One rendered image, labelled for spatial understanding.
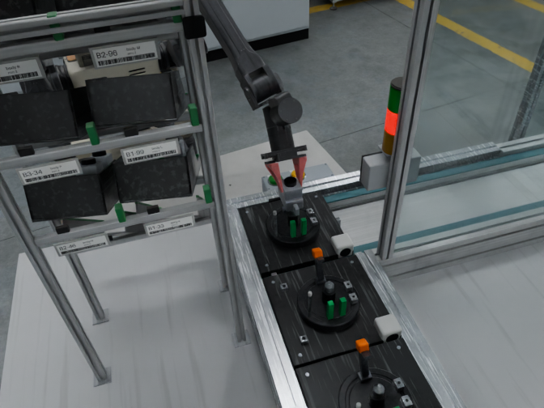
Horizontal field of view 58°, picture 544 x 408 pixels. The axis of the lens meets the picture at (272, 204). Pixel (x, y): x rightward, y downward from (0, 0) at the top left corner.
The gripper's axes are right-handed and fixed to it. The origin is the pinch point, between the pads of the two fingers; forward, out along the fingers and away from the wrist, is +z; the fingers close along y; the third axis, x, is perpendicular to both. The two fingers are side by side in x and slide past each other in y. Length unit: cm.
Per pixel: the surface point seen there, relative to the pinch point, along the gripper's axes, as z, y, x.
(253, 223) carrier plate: 8.5, -8.8, 13.8
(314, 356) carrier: 33.5, -6.8, -20.0
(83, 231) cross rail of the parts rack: -3, -43, -28
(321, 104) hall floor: -34, 89, 235
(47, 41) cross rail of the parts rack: -29, -38, -47
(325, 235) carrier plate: 14.9, 7.7, 5.3
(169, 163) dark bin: -11.0, -26.5, -26.0
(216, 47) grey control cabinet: -102, 31, 307
